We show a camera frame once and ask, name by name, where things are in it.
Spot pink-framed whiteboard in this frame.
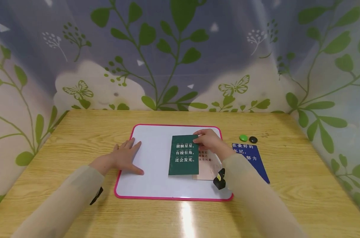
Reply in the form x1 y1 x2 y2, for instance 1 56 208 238
114 124 234 202

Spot person's right hand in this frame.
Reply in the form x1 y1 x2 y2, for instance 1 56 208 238
192 129 231 160

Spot dark green text card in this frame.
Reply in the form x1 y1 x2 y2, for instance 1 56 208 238
168 134 200 176

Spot person's left hand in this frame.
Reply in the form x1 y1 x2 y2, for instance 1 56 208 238
108 138 145 176

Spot blue text card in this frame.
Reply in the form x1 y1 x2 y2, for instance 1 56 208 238
231 143 271 184

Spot person's right forearm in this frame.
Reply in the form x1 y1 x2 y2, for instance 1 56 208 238
219 149 309 238

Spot black wrist band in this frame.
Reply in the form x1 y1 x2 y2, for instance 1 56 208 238
90 187 104 206
213 168 226 190

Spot beige text card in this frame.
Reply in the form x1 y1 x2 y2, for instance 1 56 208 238
192 145 223 181

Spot person's left forearm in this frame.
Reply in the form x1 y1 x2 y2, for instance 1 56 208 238
10 154 112 238

